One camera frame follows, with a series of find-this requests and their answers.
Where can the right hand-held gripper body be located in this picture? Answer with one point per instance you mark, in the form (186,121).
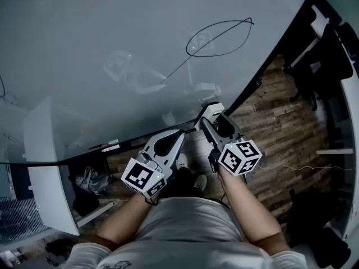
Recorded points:
(241,157)

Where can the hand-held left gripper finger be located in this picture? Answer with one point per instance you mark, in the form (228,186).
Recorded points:
(178,153)
(151,146)

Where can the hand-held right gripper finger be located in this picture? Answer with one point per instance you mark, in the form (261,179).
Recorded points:
(235,130)
(211,136)

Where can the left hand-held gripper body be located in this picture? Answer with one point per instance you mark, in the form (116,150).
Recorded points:
(143,175)

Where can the white plastic block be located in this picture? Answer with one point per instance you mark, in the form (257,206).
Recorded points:
(211,111)

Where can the large white whiteboard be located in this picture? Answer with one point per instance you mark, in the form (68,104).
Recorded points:
(112,24)

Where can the person's right forearm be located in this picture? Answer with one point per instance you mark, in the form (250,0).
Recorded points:
(252,214)

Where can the person's left forearm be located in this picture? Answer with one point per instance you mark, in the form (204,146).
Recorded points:
(123,223)

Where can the person's left shoe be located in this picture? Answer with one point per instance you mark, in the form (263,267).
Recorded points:
(182,161)

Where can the person's shoe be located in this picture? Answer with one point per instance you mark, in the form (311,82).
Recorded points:
(200,182)
(182,161)

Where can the person's black trousers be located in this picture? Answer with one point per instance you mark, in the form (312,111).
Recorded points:
(183,183)

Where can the person's right shoe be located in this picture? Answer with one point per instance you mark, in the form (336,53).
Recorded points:
(200,182)

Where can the white marker pen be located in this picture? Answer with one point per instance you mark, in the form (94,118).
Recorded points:
(110,148)

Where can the grey crumpled bag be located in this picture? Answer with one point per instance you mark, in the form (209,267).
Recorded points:
(89,179)

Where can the small black bag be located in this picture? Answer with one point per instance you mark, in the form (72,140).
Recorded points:
(85,203)

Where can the large black bag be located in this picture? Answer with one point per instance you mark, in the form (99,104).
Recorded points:
(314,223)

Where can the black office chair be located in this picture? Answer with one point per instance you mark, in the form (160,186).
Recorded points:
(322,66)

